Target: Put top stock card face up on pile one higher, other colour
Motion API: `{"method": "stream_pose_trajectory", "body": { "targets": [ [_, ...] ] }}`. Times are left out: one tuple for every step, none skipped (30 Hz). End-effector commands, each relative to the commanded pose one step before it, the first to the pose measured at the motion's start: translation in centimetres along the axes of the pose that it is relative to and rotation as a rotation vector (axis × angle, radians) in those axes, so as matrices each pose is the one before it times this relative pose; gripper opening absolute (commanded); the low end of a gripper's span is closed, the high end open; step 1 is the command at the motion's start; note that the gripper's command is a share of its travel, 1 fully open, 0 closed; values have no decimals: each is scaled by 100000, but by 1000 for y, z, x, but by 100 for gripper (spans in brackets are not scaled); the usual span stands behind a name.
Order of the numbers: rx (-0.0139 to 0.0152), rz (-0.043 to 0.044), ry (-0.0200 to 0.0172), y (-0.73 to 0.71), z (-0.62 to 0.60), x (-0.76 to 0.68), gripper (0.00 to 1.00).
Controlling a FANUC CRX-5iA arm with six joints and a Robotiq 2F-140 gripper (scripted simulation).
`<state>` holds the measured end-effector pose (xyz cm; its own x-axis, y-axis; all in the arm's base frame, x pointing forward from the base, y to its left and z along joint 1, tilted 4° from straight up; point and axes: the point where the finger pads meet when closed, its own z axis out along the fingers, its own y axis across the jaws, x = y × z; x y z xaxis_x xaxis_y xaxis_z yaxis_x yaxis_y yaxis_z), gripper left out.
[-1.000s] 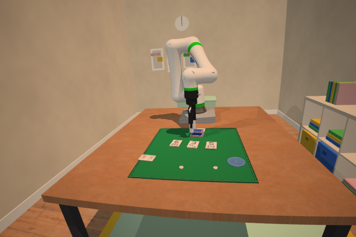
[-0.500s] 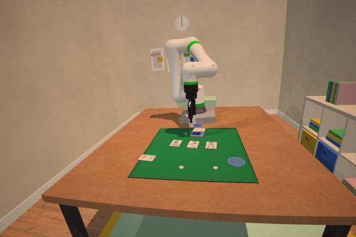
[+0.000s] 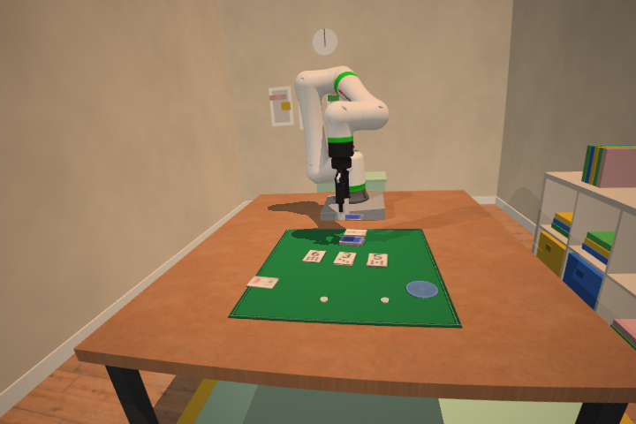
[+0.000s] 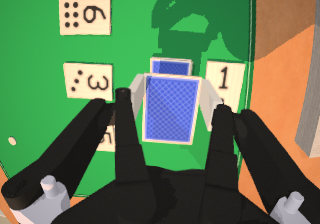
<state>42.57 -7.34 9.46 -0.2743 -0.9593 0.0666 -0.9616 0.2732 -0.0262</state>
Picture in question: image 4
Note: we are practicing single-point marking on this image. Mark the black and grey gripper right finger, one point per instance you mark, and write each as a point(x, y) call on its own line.
point(287, 195)

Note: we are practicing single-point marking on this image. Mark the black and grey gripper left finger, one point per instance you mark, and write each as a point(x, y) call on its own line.
point(38, 193)

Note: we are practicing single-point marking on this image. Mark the green card cloth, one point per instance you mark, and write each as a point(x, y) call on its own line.
point(34, 107)

